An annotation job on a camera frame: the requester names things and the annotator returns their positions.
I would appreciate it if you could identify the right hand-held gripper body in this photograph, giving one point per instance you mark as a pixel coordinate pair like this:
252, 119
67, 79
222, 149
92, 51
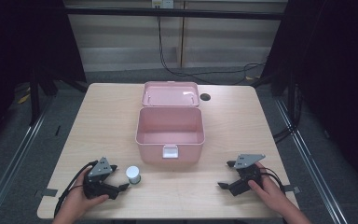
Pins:
248, 161

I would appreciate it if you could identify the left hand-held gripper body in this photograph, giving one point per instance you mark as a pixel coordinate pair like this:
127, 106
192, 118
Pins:
100, 169

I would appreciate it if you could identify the small white bottle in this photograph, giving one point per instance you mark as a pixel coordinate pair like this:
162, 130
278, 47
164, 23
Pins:
133, 174

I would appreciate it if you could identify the pink plastic storage box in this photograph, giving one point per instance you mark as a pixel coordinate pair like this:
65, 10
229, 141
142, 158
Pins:
169, 133

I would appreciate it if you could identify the person's right hand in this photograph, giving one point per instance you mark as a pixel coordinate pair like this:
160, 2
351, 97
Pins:
268, 191

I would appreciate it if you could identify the person's left hand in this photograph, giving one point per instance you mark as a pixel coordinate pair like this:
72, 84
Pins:
80, 200

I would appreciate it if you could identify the grey tape strip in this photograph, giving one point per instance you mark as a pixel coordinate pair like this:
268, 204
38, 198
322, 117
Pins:
46, 192
292, 188

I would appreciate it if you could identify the yellow floor tape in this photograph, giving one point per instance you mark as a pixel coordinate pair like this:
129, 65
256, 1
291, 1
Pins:
23, 99

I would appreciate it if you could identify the black curtain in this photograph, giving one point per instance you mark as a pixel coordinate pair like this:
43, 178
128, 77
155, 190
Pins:
21, 46
335, 77

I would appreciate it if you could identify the black horizontal bar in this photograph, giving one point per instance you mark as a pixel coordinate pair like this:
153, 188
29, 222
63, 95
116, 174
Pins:
174, 13

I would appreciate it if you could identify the metal floor rail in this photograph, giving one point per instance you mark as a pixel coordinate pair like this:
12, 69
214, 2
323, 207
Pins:
9, 168
310, 161

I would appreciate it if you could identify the white wall socket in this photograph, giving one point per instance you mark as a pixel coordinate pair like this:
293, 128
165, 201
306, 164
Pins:
162, 3

